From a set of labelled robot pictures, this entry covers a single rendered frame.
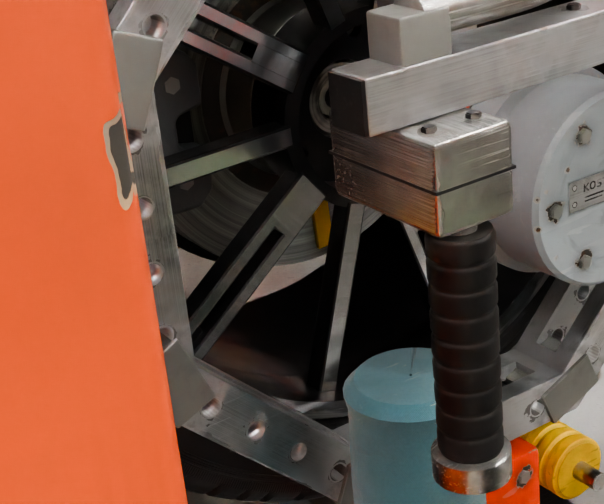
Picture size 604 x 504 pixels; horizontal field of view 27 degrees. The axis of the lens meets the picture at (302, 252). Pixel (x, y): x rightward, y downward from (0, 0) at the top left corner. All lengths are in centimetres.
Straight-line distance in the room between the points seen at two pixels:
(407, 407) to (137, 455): 49
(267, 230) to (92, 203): 68
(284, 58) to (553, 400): 36
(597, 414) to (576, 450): 106
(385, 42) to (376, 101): 3
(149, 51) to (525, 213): 24
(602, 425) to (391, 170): 156
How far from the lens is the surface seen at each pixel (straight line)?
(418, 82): 62
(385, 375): 82
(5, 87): 26
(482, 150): 61
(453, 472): 68
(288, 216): 96
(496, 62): 65
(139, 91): 75
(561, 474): 112
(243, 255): 95
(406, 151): 61
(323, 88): 101
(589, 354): 108
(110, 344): 29
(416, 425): 79
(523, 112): 78
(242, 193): 106
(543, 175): 76
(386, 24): 61
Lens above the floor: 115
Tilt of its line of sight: 24 degrees down
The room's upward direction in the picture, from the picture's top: 6 degrees counter-clockwise
